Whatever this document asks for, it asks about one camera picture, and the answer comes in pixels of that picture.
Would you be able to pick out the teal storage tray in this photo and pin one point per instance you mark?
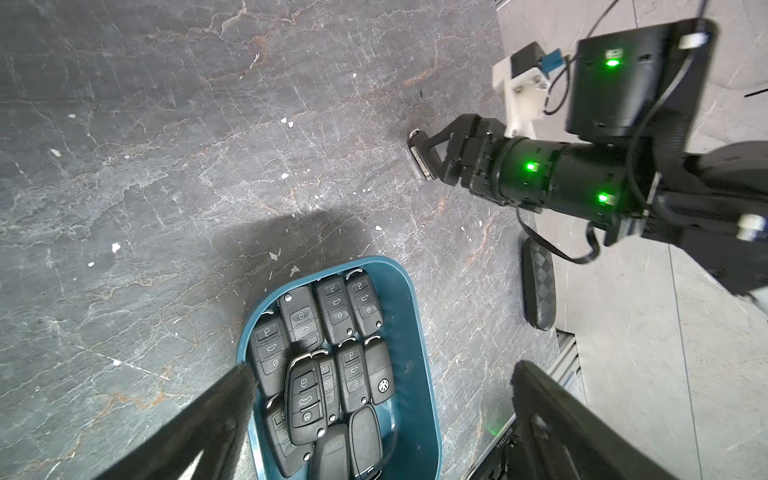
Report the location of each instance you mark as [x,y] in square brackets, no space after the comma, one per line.
[409,421]

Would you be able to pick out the black oval object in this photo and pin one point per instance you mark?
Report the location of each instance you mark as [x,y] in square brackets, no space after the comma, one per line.
[539,290]

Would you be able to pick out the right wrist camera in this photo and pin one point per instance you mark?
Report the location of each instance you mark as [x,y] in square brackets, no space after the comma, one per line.
[522,80]

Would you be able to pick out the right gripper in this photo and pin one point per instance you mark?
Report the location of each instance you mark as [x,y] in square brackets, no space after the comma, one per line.
[473,145]

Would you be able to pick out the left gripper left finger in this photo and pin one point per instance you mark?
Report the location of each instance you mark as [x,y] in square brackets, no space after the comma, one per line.
[207,435]

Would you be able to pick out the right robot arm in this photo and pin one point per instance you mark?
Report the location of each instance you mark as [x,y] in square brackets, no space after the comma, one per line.
[634,96]

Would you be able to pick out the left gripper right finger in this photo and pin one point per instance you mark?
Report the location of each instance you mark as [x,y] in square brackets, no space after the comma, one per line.
[562,439]

